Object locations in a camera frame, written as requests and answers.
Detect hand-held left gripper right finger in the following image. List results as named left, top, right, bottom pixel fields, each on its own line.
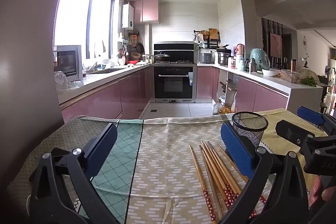
left=220, top=122, right=310, bottom=224

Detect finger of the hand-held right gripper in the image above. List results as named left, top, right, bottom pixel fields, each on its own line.
left=275, top=119, right=336, bottom=159
left=297, top=105, right=336, bottom=135

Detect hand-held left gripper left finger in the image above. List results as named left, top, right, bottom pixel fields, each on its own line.
left=28, top=122, right=119, bottom=224

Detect bunch of wooden chopsticks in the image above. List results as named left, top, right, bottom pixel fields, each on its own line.
left=189, top=140, right=267, bottom=222

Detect black mesh utensil holder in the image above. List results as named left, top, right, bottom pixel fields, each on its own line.
left=231, top=111, right=269, bottom=155

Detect hanging kitchen utensils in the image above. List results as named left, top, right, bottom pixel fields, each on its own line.
left=118, top=31, right=145, bottom=63

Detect person's right hand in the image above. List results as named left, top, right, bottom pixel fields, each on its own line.
left=308, top=176, right=336, bottom=208

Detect green herbs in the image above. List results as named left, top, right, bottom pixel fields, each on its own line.
left=299, top=77, right=318, bottom=87

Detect clear food container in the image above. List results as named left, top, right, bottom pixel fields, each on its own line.
left=280, top=69, right=303, bottom=83

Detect pink kitchen base cabinets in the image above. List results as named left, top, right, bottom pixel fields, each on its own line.
left=59, top=65, right=154, bottom=123
left=196, top=65, right=324, bottom=115

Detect dark sauce bottle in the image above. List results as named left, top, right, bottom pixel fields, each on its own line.
left=212, top=99, right=223, bottom=116

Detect patchwork patterned tablecloth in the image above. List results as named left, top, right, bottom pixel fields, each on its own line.
left=7, top=108, right=328, bottom=224

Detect teal plastic-wrapped appliance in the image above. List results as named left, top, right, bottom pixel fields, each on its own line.
left=249, top=48, right=271, bottom=72

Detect steel sink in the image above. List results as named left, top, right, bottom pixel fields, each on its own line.
left=89, top=67, right=124, bottom=75

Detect clear plastic bag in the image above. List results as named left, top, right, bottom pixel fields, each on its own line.
left=54, top=70, right=82, bottom=91

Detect built-in black oven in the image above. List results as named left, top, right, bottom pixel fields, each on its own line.
left=154, top=64, right=197, bottom=104

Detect silver microwave oven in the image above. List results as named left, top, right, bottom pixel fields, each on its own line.
left=54, top=45, right=83, bottom=83

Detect steel stockpot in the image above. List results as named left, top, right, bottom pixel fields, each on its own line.
left=217, top=49, right=232, bottom=66

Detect silver rice cooker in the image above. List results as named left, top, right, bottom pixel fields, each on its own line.
left=199, top=52, right=216, bottom=64

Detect black wok with lid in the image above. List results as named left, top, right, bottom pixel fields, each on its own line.
left=154, top=51, right=171, bottom=63

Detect black range hood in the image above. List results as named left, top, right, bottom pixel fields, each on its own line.
left=154, top=42, right=195, bottom=63

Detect white water heater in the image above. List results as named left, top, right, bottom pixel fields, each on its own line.
left=121, top=4, right=135, bottom=29

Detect kitchen window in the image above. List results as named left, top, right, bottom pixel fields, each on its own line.
left=54, top=0, right=118, bottom=63

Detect pink wall picture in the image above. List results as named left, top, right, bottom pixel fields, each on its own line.
left=270, top=32, right=282, bottom=59

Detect black wall storage rack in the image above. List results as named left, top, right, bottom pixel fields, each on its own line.
left=194, top=29, right=221, bottom=49

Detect white vertical duct pipe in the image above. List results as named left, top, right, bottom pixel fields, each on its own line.
left=144, top=24, right=150, bottom=55

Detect pink wall cabinets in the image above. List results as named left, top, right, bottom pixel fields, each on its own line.
left=130, top=0, right=160, bottom=24

